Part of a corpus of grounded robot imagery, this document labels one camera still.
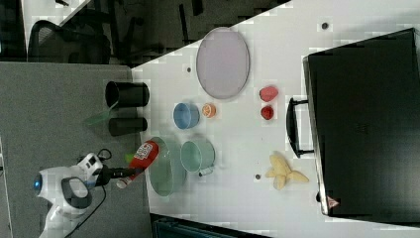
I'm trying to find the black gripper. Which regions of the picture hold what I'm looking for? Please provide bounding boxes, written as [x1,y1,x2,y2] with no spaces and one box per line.
[95,165,144,186]

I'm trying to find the red plush ketchup bottle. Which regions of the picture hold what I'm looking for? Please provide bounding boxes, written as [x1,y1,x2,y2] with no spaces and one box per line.
[116,140,159,188]

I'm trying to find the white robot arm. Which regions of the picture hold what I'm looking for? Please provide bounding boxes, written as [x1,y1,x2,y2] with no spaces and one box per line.
[34,153,143,238]

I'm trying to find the green plastic strainer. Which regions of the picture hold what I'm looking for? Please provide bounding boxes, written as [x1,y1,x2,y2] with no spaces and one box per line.
[149,137,186,197]

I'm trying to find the green plush lime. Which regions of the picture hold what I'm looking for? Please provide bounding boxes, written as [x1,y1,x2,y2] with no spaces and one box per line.
[125,154,134,163]

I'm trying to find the green slotted spatula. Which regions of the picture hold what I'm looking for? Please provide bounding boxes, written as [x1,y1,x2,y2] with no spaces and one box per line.
[83,102,117,126]

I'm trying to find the black cup with spatula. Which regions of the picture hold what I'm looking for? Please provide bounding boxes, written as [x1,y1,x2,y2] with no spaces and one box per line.
[105,81,150,108]

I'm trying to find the green mug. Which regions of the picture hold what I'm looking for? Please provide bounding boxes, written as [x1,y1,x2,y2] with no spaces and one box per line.
[180,138,215,177]

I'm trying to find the blue bowl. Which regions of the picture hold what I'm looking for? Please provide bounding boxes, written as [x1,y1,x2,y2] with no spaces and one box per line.
[172,103,200,130]

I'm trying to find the orange slice toy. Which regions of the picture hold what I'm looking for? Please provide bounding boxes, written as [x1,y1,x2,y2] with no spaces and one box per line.
[202,103,217,118]

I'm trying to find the black office chair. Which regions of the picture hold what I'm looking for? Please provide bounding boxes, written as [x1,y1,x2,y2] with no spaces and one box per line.
[28,20,111,64]

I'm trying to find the grey round plate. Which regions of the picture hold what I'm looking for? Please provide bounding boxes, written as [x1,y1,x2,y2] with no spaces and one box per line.
[196,27,250,99]

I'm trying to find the red plush strawberry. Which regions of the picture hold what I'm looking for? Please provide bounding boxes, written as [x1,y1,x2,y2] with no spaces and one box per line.
[261,105,274,120]

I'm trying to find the plush peeled banana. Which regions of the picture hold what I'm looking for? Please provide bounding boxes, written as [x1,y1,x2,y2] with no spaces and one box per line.
[264,155,309,190]

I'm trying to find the pink plush strawberry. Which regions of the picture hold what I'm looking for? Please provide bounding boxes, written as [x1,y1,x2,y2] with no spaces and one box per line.
[260,86,278,102]

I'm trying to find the silver black toaster oven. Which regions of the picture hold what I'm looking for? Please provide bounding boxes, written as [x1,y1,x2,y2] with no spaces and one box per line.
[302,28,420,227]

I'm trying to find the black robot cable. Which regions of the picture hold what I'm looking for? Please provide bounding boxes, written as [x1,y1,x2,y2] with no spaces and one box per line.
[62,148,113,238]

